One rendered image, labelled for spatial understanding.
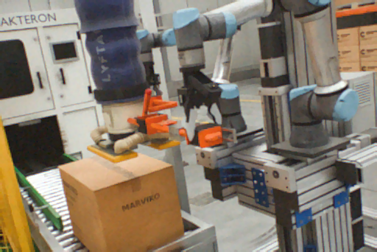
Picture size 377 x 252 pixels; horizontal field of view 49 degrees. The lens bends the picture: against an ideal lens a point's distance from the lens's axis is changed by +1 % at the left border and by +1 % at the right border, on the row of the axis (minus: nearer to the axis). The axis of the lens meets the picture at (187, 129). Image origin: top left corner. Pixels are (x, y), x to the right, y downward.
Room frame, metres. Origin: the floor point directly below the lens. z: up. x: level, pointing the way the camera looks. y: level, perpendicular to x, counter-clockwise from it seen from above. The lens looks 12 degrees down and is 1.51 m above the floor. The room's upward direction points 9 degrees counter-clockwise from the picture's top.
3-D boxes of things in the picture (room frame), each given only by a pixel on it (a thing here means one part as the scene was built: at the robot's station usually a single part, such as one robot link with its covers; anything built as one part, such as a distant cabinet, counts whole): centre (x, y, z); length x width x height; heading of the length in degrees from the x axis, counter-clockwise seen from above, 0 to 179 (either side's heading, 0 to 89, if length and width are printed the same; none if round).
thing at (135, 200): (2.04, 0.42, 0.75); 0.60 x 0.40 x 0.40; 30
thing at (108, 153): (1.64, 0.33, 1.14); 0.34 x 0.10 x 0.05; 29
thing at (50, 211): (2.92, 1.24, 0.60); 1.60 x 0.10 x 0.09; 30
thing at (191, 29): (1.18, -0.05, 1.54); 0.09 x 0.08 x 0.11; 121
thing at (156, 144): (1.73, 0.16, 1.14); 0.34 x 0.10 x 0.05; 29
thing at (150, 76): (2.05, 0.15, 1.38); 0.09 x 0.08 x 0.12; 29
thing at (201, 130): (1.16, -0.04, 1.24); 0.08 x 0.07 x 0.05; 29
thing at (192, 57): (1.18, -0.04, 1.46); 0.08 x 0.08 x 0.05
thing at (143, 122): (1.46, 0.12, 1.24); 0.10 x 0.08 x 0.06; 119
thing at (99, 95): (1.68, 0.24, 1.36); 0.23 x 0.23 x 0.04
